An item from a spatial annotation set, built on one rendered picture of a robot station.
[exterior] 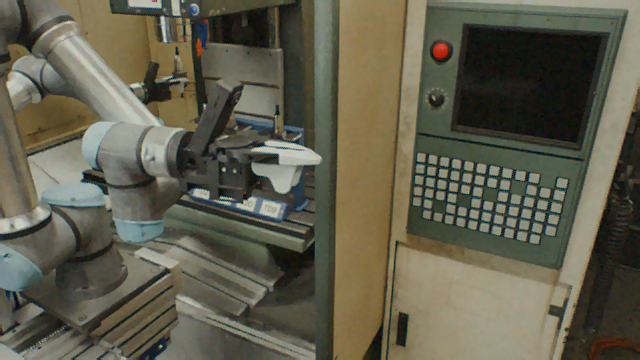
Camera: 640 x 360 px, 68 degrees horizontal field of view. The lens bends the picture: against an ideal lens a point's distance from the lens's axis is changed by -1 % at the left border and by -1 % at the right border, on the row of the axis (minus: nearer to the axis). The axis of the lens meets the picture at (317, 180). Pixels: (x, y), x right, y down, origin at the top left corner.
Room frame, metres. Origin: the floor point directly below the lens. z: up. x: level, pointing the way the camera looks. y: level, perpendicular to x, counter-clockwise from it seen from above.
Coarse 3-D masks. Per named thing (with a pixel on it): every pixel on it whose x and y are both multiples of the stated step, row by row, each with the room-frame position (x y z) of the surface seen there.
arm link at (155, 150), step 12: (156, 132) 0.66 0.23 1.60; (168, 132) 0.65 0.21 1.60; (144, 144) 0.64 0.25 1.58; (156, 144) 0.64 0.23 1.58; (168, 144) 0.64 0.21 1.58; (144, 156) 0.64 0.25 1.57; (156, 156) 0.63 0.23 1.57; (168, 156) 0.63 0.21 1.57; (156, 168) 0.63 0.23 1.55; (168, 168) 0.63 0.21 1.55
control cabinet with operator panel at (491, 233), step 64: (448, 0) 1.32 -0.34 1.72; (512, 0) 1.24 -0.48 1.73; (576, 0) 1.18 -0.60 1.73; (448, 64) 1.27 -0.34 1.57; (512, 64) 1.21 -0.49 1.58; (576, 64) 1.15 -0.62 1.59; (448, 128) 1.26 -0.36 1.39; (512, 128) 1.20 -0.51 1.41; (576, 128) 1.13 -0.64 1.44; (448, 192) 1.26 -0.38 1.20; (512, 192) 1.18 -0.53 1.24; (576, 192) 1.11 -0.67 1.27; (448, 256) 1.29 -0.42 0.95; (512, 256) 1.16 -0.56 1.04; (576, 256) 1.12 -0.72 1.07; (384, 320) 1.37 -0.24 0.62; (448, 320) 1.28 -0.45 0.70; (512, 320) 1.19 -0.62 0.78
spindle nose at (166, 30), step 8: (160, 24) 1.98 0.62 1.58; (168, 24) 1.97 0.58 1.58; (176, 24) 1.98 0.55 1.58; (184, 24) 2.00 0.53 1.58; (192, 24) 2.04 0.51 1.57; (160, 32) 1.98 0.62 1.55; (168, 32) 1.97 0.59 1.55; (176, 32) 1.97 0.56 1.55; (184, 32) 1.99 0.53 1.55; (192, 32) 2.03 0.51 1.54; (160, 40) 1.98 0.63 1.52; (168, 40) 1.97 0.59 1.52; (176, 40) 1.97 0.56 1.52; (184, 40) 1.99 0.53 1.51
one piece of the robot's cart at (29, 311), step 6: (24, 306) 0.90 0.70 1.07; (30, 306) 0.90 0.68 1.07; (36, 306) 0.90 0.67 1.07; (18, 312) 0.88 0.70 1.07; (24, 312) 0.88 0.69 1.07; (30, 312) 0.88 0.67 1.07; (36, 312) 0.88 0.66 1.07; (18, 318) 0.86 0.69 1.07; (24, 318) 0.86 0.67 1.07; (30, 318) 0.86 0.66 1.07
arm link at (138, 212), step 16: (112, 192) 0.66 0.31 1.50; (128, 192) 0.65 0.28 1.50; (144, 192) 0.66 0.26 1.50; (160, 192) 0.70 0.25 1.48; (176, 192) 0.73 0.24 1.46; (112, 208) 0.66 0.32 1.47; (128, 208) 0.65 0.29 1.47; (144, 208) 0.66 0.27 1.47; (160, 208) 0.69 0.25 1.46; (128, 224) 0.65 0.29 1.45; (144, 224) 0.66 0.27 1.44; (160, 224) 0.68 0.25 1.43; (128, 240) 0.65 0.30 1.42; (144, 240) 0.66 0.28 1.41
